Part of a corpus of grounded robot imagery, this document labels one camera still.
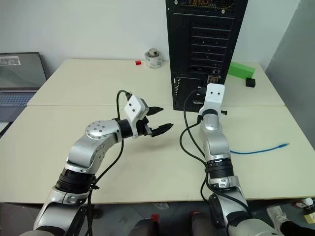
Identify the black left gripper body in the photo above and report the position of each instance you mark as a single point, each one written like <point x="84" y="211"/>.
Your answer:
<point x="143" y="127"/>

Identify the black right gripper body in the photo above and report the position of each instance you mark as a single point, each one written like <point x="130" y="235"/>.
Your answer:
<point x="201" y="96"/>

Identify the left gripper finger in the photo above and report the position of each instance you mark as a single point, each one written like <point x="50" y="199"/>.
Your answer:
<point x="162" y="129"/>
<point x="156" y="109"/>

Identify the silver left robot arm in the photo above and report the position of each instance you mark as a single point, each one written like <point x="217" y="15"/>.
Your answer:
<point x="83" y="150"/>

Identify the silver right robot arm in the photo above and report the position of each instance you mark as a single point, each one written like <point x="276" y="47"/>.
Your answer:
<point x="216" y="147"/>

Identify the black computer tower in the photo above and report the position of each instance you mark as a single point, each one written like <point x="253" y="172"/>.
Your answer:
<point x="209" y="37"/>

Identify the white tape roll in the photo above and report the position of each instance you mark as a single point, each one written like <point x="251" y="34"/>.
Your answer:
<point x="153" y="62"/>

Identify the green rectangular box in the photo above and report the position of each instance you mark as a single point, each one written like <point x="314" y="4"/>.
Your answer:
<point x="241" y="69"/>

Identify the small red block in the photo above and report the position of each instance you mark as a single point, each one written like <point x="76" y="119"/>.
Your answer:
<point x="138" y="63"/>

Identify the small black cube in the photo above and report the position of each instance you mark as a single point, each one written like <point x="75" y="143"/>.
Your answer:
<point x="250" y="82"/>

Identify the small metal cylinder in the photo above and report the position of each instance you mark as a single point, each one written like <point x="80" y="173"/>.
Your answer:
<point x="153" y="51"/>

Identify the crumpled white paper scrap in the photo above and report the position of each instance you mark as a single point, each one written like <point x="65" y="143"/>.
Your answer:
<point x="161" y="206"/>

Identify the dark rounded shape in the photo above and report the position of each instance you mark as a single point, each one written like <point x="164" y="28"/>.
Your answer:
<point x="198" y="223"/>
<point x="145" y="226"/>

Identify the grey open laptop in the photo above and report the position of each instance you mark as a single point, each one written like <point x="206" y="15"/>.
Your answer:
<point x="18" y="78"/>

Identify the white sneaker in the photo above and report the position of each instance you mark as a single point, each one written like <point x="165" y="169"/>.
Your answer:
<point x="276" y="215"/>

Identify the red and white small object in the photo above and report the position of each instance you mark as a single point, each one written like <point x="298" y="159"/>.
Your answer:
<point x="299" y="204"/>

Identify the black binder clip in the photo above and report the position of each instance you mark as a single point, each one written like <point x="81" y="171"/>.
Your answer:
<point x="309" y="209"/>

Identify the yellow sticky note pad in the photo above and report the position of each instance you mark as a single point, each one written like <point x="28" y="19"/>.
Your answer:
<point x="309" y="218"/>

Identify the black trouser leg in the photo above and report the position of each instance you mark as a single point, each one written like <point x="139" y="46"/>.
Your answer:
<point x="297" y="229"/>

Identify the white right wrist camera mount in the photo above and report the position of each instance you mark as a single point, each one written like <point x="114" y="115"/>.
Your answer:
<point x="215" y="98"/>

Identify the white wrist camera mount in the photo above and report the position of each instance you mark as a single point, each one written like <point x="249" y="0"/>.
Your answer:
<point x="215" y="98"/>
<point x="134" y="109"/>

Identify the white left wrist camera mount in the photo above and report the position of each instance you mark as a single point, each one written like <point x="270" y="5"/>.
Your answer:
<point x="134" y="109"/>

